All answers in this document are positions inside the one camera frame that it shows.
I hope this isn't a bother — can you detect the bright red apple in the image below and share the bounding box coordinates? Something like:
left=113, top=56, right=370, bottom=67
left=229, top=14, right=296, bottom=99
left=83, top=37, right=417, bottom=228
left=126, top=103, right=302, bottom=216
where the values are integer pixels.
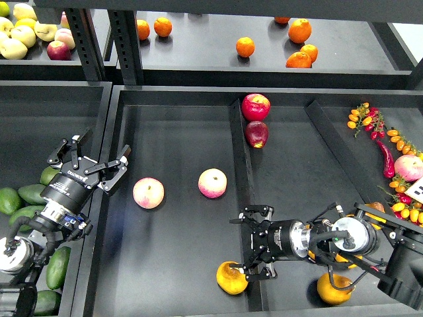
left=241, top=93, right=271, bottom=122

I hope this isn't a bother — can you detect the black tray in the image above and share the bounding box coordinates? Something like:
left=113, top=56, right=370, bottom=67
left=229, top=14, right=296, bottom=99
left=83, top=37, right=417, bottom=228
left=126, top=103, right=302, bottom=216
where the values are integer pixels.
left=84, top=87, right=422, bottom=316
left=1, top=81, right=112, bottom=316

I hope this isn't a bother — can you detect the red apple on shelf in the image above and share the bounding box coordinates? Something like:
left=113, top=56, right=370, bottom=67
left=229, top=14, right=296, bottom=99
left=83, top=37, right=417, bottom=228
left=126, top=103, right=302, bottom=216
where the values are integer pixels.
left=47, top=41, right=71, bottom=61

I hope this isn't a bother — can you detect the lower cherry tomato bunch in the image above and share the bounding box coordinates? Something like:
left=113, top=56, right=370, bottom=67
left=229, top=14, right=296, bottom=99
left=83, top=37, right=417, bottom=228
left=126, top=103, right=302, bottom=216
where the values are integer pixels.
left=378, top=175, right=422, bottom=227

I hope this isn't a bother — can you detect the black left tray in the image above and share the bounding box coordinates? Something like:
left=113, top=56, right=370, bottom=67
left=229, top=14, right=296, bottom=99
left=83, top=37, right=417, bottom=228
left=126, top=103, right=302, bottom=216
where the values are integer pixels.
left=1, top=81, right=112, bottom=316

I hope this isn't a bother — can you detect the pale pear on shelf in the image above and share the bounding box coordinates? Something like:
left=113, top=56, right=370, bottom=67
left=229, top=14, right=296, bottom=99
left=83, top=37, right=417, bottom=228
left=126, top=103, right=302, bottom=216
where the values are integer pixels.
left=13, top=3, right=38, bottom=20

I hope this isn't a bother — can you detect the avocado centre of pile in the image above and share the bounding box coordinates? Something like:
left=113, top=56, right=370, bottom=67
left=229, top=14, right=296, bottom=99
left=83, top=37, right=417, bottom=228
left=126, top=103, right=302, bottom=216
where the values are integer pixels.
left=18, top=184, right=46, bottom=205

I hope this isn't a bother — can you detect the dark red apple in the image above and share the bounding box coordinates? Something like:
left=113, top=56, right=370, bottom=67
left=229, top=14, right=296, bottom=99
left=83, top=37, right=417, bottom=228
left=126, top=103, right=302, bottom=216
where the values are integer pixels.
left=245, top=121, right=269, bottom=149

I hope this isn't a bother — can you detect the green lime on shelf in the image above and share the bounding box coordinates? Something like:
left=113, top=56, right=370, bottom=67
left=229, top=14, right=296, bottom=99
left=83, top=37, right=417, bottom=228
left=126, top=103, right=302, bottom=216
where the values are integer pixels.
left=0, top=1, right=10, bottom=17

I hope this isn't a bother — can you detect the black middle tray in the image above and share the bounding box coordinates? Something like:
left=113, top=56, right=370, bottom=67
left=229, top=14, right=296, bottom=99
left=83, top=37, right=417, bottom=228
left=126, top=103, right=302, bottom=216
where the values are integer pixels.
left=84, top=87, right=422, bottom=316

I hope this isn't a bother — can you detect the pink apple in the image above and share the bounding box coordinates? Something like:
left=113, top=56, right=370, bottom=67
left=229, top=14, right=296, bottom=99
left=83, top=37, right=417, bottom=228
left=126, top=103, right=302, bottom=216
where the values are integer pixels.
left=133, top=178, right=165, bottom=209
left=198, top=168, right=227, bottom=199

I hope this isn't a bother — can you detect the pink apple right tray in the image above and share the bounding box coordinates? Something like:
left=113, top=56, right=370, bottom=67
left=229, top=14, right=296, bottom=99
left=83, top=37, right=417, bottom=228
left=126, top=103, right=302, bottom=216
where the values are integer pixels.
left=394, top=155, right=422, bottom=182

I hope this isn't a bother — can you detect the pink apple left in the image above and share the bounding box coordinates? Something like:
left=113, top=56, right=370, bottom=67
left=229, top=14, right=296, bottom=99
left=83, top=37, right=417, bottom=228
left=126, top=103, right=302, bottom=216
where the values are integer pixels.
left=133, top=178, right=165, bottom=209

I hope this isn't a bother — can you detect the orange on shelf left edge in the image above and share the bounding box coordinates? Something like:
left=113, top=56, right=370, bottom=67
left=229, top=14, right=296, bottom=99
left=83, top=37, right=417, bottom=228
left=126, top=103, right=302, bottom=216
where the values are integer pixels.
left=136, top=19, right=150, bottom=41

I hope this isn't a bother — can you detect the yellow pear bottom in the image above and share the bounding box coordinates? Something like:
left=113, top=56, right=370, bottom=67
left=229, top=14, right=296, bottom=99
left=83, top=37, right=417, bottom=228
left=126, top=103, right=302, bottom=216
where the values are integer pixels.
left=317, top=273, right=355, bottom=305

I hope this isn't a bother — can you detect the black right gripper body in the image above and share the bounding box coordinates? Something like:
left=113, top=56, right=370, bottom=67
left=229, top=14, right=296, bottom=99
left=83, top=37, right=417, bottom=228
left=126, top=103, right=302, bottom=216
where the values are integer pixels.
left=237, top=205, right=303, bottom=281

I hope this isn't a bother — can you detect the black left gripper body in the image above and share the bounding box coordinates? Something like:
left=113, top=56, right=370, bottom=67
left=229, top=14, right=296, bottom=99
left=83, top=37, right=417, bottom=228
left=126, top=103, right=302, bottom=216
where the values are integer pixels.
left=40, top=137, right=128, bottom=215

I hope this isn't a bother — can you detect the yellow lemon on shelf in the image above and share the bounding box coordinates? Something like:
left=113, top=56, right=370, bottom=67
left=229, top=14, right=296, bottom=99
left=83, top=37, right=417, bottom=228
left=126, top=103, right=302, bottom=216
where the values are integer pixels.
left=15, top=18, right=36, bottom=30

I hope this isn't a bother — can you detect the pink apple centre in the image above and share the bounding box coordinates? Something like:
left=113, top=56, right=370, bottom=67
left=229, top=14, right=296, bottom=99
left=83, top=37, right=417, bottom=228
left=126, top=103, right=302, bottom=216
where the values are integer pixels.
left=198, top=168, right=227, bottom=199

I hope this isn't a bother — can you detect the cherry tomato bunch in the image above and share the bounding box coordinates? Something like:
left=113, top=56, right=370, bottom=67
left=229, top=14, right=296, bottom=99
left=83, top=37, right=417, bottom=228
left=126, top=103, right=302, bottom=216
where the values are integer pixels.
left=378, top=175, right=422, bottom=227
left=347, top=102, right=385, bottom=140

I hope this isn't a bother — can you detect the black shelf upright right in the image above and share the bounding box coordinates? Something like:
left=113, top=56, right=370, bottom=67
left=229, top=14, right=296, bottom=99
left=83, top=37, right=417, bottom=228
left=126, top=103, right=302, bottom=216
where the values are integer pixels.
left=108, top=9, right=144, bottom=86

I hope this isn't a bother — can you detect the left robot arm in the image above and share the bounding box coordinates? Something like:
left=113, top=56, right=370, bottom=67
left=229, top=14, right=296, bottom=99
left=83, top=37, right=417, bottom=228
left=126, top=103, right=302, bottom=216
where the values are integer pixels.
left=1, top=130, right=131, bottom=316

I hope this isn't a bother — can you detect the red chili pepper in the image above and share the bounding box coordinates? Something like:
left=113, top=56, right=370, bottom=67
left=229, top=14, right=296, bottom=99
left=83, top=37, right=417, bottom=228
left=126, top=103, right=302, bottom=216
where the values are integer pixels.
left=375, top=139, right=395, bottom=178

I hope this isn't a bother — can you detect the green avocado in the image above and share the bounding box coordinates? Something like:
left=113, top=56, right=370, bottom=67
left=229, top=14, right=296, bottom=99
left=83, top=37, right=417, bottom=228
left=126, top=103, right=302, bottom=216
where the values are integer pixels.
left=46, top=246, right=71, bottom=290

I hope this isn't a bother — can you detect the pale apple far left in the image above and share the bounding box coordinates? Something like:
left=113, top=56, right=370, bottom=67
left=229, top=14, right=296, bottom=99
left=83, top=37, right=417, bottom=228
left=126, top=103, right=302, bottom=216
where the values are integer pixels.
left=0, top=17, right=15, bottom=37

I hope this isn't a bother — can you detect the avocado far left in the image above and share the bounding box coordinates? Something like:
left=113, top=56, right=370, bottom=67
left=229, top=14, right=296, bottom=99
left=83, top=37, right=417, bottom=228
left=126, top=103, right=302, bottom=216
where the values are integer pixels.
left=0, top=188, right=23, bottom=215

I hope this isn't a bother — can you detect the pale yellow apple middle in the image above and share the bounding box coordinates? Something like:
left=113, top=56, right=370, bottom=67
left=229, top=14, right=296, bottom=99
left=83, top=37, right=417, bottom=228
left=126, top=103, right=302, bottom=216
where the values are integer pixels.
left=11, top=25, right=36, bottom=48

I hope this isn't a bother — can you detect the pale yellow apple front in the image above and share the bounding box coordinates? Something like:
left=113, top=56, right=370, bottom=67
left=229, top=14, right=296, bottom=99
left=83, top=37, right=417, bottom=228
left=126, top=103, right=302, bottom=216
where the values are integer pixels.
left=1, top=38, right=28, bottom=59

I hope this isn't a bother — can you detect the yellow pear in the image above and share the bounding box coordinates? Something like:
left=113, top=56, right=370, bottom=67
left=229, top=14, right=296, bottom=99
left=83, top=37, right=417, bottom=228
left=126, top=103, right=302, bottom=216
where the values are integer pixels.
left=308, top=250, right=356, bottom=268
left=215, top=261, right=249, bottom=295
left=365, top=201, right=386, bottom=223
left=317, top=273, right=355, bottom=305

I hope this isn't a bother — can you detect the black shelf upright left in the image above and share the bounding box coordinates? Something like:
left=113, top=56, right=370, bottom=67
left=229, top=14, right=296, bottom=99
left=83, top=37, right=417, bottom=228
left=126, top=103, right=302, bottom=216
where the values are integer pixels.
left=64, top=8, right=106, bottom=82

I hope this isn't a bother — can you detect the white label card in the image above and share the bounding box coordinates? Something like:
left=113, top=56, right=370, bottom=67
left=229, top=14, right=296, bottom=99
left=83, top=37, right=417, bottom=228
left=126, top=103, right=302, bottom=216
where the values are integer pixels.
left=405, top=178, right=423, bottom=203

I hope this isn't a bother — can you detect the yellow pear under gripper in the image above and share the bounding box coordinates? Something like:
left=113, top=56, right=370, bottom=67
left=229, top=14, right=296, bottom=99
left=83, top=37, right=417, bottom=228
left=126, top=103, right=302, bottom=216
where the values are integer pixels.
left=308, top=250, right=356, bottom=268

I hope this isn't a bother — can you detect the peach on shelf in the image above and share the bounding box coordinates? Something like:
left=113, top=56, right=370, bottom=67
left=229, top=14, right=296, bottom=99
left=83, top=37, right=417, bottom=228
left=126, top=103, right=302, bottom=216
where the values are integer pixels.
left=54, top=28, right=75, bottom=50

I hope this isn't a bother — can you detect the pale yellow apple with stem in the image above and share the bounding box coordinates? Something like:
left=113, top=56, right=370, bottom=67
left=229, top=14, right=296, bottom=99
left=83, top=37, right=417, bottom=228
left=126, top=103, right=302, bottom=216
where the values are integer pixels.
left=34, top=21, right=58, bottom=42

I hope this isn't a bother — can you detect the black shelf upright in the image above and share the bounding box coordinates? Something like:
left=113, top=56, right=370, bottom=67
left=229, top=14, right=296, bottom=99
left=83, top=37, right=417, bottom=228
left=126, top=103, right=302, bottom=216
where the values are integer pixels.
left=64, top=8, right=106, bottom=82
left=108, top=9, right=144, bottom=86

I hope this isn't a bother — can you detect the avocado bottom left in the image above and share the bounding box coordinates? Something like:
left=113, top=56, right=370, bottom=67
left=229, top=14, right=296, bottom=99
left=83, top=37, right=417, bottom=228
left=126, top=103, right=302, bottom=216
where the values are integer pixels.
left=34, top=290, right=61, bottom=316

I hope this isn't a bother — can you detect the upper cherry tomato bunch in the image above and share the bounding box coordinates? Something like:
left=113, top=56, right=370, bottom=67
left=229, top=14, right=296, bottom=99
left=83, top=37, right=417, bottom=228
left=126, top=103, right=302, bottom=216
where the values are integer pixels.
left=347, top=102, right=385, bottom=140

